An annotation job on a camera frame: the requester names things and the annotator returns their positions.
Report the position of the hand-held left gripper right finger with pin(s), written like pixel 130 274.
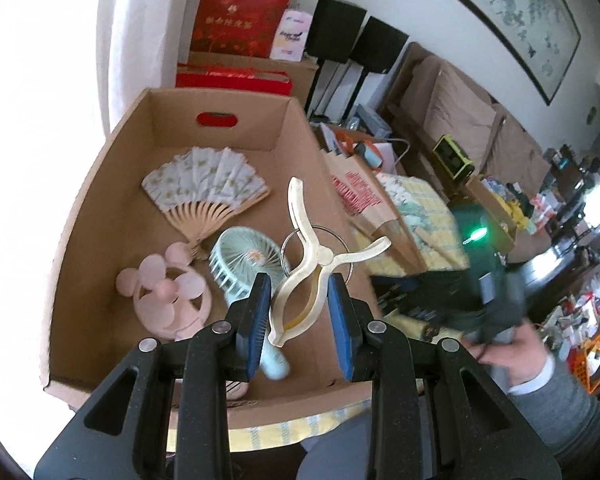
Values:
pixel 337 320

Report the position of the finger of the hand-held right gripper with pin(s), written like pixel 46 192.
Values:
pixel 405 290

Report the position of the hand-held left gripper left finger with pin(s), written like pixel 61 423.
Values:
pixel 260 310

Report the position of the mint handheld electric fan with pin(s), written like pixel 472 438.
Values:
pixel 235 260

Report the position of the cream large clothes peg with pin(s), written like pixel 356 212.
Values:
pixel 325 260

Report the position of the pink handheld electric fan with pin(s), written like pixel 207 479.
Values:
pixel 165 295

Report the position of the brown paper fan red print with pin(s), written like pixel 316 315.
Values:
pixel 365 195

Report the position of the person's right forearm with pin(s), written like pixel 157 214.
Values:
pixel 565 405

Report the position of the person's right hand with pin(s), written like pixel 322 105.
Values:
pixel 515 360

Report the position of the small cardboard tray box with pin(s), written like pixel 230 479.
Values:
pixel 485 195

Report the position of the pile of colourful small packages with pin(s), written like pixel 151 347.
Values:
pixel 540 205

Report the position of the yellow-green portable radio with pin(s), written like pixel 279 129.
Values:
pixel 452 157

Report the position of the yellow plaid tablecloth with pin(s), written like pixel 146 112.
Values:
pixel 280 430

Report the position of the medium tan sofa cushion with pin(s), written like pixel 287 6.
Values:
pixel 512 145

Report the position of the small tan sofa cushion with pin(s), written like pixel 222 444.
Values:
pixel 540 152

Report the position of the white floral folding fan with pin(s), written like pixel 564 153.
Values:
pixel 205 180

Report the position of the orange plastic basket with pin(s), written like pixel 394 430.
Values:
pixel 592 365

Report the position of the large tan sofa cushion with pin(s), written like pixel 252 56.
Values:
pixel 455 105

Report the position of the grey box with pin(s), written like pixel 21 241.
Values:
pixel 372 120

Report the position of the brown wooden sofa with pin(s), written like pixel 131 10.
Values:
pixel 405 85

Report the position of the black speaker stand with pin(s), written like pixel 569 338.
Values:
pixel 361 92
pixel 316 85

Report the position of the flat red gift box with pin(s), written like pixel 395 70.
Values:
pixel 230 81

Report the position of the framed landscape painting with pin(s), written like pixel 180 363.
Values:
pixel 515 5

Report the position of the white tissue pack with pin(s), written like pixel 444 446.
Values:
pixel 291 35

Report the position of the red gift bag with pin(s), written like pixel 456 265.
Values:
pixel 235 25

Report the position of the white curtain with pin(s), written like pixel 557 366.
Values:
pixel 55 110

